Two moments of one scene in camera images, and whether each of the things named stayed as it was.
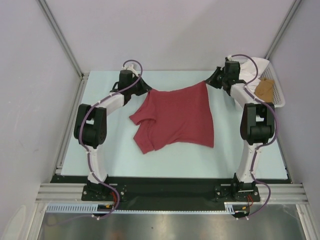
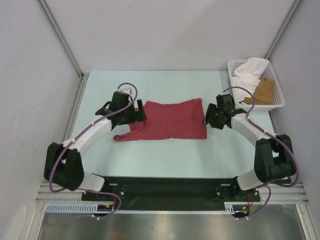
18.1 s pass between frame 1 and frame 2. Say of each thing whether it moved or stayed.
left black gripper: moved
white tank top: stayed
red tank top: moved
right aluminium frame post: stayed
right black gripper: moved
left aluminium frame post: stayed
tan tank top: stayed
